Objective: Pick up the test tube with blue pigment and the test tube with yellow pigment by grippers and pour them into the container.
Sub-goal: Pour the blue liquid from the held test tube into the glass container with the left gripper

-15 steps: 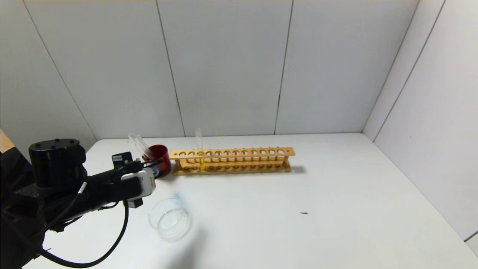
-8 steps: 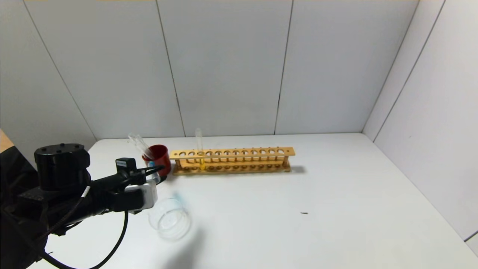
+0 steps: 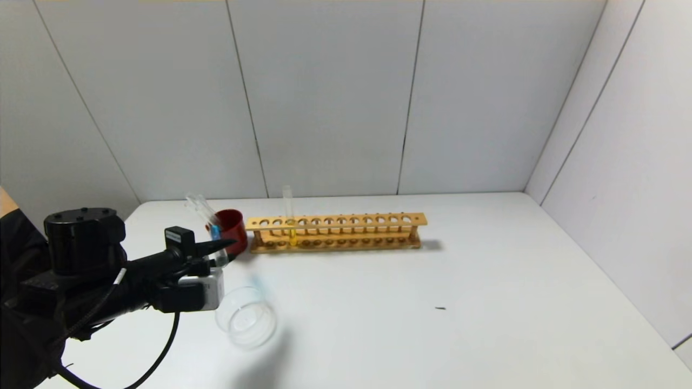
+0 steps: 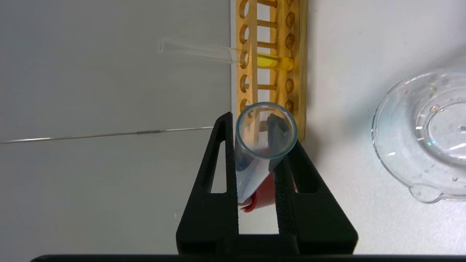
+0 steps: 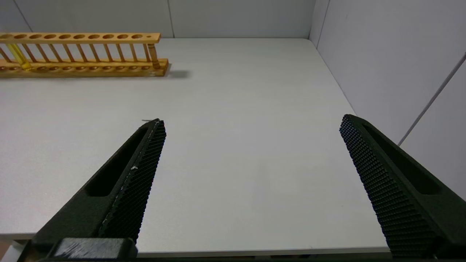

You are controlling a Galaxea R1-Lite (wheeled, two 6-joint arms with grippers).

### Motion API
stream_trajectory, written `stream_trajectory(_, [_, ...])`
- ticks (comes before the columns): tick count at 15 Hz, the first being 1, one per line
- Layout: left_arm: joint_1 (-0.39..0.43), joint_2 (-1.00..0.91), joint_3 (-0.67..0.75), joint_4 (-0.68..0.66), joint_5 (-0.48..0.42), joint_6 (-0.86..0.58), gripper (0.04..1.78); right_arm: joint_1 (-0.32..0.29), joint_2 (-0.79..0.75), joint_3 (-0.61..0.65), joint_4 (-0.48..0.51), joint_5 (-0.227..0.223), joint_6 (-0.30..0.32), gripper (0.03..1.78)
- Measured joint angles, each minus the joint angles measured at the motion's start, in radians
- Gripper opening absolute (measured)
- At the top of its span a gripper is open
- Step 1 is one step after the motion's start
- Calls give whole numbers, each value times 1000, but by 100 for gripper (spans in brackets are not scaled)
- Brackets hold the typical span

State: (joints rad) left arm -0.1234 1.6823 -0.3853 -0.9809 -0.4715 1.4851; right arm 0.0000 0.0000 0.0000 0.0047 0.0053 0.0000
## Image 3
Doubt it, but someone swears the blue pigment glass test tube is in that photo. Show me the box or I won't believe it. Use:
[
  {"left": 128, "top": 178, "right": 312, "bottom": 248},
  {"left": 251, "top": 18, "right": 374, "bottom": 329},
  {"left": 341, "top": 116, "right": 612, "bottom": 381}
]
[{"left": 208, "top": 213, "right": 230, "bottom": 268}]

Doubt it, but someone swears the red plastic cup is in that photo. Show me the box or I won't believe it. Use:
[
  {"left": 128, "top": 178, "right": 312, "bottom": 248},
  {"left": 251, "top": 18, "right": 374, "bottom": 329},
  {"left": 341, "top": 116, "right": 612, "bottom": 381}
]
[{"left": 207, "top": 209, "right": 249, "bottom": 256}]

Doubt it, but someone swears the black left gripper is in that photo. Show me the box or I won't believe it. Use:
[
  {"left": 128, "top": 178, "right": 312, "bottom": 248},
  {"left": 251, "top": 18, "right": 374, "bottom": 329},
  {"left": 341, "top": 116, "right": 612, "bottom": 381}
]
[{"left": 125, "top": 226, "right": 237, "bottom": 293}]

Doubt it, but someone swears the empty clear glass test tube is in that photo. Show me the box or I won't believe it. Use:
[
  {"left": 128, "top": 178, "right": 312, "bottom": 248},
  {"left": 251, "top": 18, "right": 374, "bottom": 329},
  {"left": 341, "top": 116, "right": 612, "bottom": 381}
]
[
  {"left": 185, "top": 196, "right": 214, "bottom": 227},
  {"left": 196, "top": 193, "right": 218, "bottom": 225}
]

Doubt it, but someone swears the yellow pigment glass test tube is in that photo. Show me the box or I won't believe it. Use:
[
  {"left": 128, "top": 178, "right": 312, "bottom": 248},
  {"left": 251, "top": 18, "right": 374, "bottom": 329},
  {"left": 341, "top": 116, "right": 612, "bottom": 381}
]
[{"left": 282, "top": 185, "right": 298, "bottom": 247}]

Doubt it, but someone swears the clear glass dish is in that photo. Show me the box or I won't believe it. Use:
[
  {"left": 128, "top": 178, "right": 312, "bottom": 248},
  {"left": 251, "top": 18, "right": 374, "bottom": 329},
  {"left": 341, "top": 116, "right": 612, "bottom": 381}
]
[{"left": 215, "top": 286, "right": 277, "bottom": 347}]

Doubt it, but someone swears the black camera cable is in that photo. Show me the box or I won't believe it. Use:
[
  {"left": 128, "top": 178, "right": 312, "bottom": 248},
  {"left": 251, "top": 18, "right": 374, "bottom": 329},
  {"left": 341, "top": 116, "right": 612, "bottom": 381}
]
[{"left": 54, "top": 311, "right": 182, "bottom": 389}]

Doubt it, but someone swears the wooden test tube rack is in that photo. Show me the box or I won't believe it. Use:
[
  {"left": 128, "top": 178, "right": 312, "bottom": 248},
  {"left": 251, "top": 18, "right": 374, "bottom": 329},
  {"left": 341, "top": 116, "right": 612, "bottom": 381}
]
[{"left": 246, "top": 212, "right": 428, "bottom": 254}]

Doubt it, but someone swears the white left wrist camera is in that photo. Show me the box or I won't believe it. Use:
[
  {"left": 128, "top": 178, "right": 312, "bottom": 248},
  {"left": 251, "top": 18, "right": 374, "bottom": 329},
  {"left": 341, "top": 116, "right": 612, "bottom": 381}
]
[{"left": 149, "top": 269, "right": 225, "bottom": 314}]

